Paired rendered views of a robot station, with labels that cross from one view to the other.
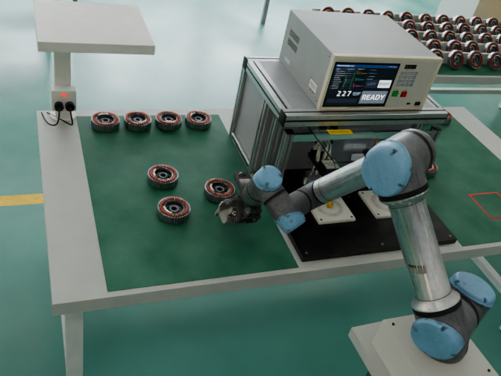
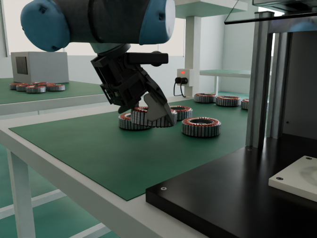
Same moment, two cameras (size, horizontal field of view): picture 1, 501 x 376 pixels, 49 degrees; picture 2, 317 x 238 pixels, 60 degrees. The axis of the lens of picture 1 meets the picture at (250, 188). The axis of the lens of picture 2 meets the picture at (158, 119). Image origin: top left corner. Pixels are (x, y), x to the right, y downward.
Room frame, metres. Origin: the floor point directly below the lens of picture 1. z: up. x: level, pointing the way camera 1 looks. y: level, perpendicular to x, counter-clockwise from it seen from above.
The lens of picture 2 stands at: (1.24, -0.60, 0.96)
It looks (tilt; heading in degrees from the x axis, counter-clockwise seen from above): 13 degrees down; 74
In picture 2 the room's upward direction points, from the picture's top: straight up
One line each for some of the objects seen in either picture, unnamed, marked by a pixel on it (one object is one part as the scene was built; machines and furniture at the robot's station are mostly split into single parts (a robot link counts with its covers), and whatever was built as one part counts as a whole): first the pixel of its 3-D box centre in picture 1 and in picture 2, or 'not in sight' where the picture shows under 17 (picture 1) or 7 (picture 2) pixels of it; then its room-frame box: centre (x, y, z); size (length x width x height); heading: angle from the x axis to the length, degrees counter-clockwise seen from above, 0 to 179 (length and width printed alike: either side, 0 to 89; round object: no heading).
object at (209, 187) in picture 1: (219, 190); (201, 126); (1.57, 0.11, 0.77); 0.11 x 0.11 x 0.04
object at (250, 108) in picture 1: (249, 119); not in sight; (1.87, 0.07, 0.91); 0.28 x 0.03 x 0.32; 27
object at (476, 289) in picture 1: (464, 301); not in sight; (1.04, -0.61, 1.02); 0.13 x 0.12 x 0.14; 147
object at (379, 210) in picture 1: (383, 203); not in sight; (1.72, -0.51, 0.78); 0.15 x 0.15 x 0.01; 27
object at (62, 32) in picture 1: (91, 80); (191, 55); (1.77, 0.66, 0.98); 0.37 x 0.35 x 0.46; 117
